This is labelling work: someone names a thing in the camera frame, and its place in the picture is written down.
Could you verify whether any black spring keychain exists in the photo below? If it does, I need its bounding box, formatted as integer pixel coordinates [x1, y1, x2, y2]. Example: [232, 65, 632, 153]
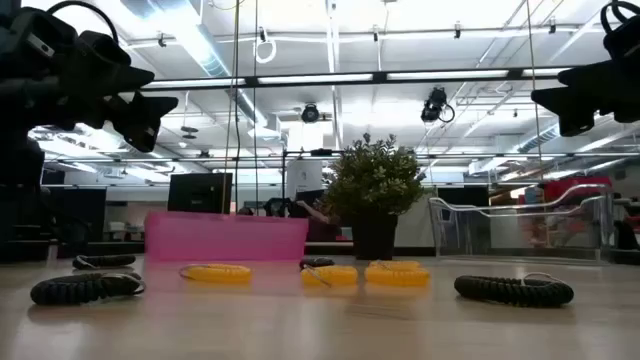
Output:
[453, 272, 575, 308]
[72, 254, 137, 271]
[299, 256, 336, 270]
[29, 272, 147, 307]

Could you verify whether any thin black hanging cable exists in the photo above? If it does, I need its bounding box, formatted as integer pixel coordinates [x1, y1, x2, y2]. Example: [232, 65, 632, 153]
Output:
[253, 0, 260, 217]

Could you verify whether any black overhead light bar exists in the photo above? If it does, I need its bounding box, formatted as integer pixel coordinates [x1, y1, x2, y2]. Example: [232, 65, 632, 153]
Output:
[142, 66, 574, 92]

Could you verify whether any clear plastic bin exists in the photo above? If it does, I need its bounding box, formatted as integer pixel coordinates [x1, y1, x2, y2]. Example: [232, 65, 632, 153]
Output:
[428, 183, 615, 264]

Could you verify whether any silver ventilation duct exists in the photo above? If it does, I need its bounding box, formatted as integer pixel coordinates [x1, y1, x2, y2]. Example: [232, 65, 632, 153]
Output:
[119, 0, 271, 131]

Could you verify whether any black cabinet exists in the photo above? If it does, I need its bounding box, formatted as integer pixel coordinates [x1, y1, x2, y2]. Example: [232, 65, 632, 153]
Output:
[42, 185, 108, 244]

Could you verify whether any black computer monitor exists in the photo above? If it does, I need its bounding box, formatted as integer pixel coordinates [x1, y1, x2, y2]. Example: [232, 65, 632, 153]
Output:
[166, 172, 234, 215]

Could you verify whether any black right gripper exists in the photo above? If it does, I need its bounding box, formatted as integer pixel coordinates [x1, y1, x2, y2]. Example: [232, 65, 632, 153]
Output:
[530, 14, 640, 138]

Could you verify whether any black hanging camera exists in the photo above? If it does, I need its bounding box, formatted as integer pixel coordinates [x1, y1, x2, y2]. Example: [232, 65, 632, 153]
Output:
[420, 86, 456, 124]

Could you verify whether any black ceiling camera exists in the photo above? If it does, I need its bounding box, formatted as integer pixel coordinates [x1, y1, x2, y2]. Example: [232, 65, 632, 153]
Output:
[300, 102, 321, 124]

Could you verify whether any white cable loop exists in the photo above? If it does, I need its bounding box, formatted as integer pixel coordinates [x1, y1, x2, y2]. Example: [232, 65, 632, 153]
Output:
[253, 27, 278, 65]

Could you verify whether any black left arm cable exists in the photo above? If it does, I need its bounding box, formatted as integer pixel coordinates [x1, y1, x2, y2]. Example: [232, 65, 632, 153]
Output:
[46, 0, 121, 45]

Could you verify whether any pink translucent plastic bin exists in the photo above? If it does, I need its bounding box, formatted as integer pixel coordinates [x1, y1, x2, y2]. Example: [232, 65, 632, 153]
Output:
[144, 210, 310, 263]

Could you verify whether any red storage case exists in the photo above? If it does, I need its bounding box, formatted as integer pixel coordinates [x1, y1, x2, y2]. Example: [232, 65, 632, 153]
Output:
[542, 175, 614, 202]

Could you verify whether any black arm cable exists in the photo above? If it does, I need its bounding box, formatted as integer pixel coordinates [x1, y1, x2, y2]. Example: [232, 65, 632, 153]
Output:
[599, 0, 640, 36]
[46, 0, 121, 45]

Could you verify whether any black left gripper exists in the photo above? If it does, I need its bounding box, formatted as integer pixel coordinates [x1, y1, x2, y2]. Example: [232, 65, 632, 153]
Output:
[0, 8, 180, 154]

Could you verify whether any person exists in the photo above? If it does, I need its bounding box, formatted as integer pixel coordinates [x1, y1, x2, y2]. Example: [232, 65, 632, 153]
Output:
[294, 198, 346, 244]

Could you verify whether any black aluminium table frame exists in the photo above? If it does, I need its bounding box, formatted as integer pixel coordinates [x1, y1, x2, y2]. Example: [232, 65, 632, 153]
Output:
[49, 241, 436, 259]

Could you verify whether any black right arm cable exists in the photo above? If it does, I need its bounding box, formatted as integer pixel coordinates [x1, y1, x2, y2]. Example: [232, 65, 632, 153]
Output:
[599, 0, 640, 36]

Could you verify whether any potted green plant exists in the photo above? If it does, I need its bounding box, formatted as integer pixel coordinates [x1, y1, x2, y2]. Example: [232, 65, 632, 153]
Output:
[322, 132, 426, 261]

